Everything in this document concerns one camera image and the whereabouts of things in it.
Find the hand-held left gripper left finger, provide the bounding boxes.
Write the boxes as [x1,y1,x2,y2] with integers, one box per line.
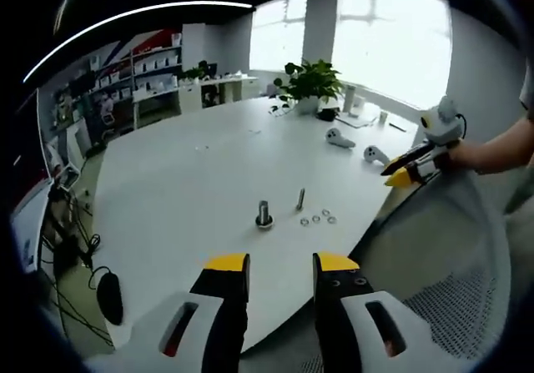
[85,252,251,373]

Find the black case cable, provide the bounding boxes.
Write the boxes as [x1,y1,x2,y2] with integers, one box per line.
[88,265,112,290]

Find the white narrow cabinet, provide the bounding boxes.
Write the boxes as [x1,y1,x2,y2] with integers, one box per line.
[66,122,93,157]

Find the black computer mouse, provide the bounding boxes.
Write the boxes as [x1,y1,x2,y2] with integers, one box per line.
[96,271,125,327]

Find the white cylinder bottle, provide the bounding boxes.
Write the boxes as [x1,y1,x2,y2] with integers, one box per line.
[342,84,358,113]

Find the white flat tablet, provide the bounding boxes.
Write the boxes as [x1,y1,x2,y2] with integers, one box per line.
[335,112,379,129]

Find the large threaded steel stud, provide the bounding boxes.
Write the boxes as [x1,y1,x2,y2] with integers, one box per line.
[254,199,275,229]

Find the small green plant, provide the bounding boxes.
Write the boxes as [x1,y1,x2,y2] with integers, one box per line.
[183,60,209,82]

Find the white low cabinet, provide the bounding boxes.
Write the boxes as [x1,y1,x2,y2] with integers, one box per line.
[179,75,259,115]

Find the white storage shelf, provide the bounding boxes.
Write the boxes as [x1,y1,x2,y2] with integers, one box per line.
[89,45,184,119]

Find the grey handheld controller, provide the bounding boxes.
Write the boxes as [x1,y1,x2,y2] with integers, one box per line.
[363,145,391,166]
[325,127,356,149]

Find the black floor cables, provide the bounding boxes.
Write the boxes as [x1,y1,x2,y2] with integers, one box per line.
[41,180,113,349]

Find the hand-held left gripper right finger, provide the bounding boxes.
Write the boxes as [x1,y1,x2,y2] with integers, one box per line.
[312,251,459,373]

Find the curved ceiling light strip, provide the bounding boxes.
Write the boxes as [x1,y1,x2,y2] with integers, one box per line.
[23,0,254,84]

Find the potted green plant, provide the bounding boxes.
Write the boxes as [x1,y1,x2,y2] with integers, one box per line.
[269,58,345,116]

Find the grey mesh office chair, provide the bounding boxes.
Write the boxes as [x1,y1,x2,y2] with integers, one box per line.
[354,168,514,373]

